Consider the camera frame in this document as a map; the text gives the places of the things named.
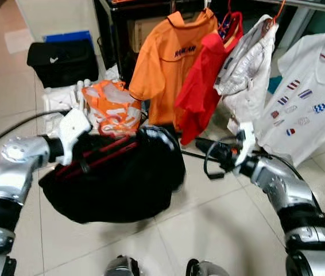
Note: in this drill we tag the black shorts with white stripes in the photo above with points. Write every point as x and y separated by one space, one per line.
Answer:
128 190

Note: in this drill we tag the red clothes hanger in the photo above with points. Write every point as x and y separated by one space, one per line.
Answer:
116 146
237 17

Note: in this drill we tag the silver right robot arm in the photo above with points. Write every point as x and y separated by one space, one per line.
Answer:
283 184

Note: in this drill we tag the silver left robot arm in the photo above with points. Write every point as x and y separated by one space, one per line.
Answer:
13 167

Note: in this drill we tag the orange clothes hanger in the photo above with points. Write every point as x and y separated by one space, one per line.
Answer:
278 11

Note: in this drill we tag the red polo shirt striped collar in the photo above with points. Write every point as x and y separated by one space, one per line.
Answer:
200 92

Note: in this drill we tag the orange polo shirt with lettering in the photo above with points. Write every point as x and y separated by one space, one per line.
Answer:
168 75

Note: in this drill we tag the white grey trousers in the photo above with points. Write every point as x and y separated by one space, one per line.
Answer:
248 75

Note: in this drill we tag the teal cloth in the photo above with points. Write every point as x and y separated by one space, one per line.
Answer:
274 85

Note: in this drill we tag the orange white plastic bag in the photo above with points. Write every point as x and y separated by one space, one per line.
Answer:
108 109

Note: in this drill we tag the white t-shirt with flag prints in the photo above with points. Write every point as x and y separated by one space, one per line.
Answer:
306 75

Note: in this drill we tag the robot right leg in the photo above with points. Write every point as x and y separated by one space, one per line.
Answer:
208 270

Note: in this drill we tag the robot leg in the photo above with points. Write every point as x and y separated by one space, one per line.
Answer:
122 267
208 270

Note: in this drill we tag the cardboard box in shelf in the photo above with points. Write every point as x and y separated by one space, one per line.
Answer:
139 31

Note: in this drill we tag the robot left leg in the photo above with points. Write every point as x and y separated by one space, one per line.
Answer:
122 267

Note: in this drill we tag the black bag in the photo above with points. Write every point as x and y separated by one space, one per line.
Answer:
59 63

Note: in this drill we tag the blue flat box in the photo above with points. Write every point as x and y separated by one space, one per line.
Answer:
65 36

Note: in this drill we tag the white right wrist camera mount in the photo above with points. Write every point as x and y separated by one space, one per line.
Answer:
246 141

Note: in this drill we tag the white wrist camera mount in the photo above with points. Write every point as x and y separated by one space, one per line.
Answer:
246 141
73 129

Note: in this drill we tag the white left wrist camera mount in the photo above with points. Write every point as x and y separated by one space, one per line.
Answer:
73 129

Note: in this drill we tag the chrome clothes rail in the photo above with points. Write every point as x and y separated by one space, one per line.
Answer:
300 4

